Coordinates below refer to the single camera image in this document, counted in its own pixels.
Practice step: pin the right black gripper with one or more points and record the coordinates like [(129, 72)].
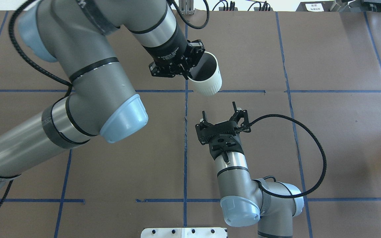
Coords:
[(238, 119)]

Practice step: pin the white ribbed cup with handle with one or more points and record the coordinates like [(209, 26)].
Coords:
[(205, 76)]

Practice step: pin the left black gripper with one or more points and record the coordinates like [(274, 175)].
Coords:
[(165, 49)]

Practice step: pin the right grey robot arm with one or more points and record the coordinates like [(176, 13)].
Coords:
[(245, 201)]

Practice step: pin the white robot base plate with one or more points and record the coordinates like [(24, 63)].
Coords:
[(185, 232)]

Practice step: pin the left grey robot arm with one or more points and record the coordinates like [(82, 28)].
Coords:
[(66, 40)]

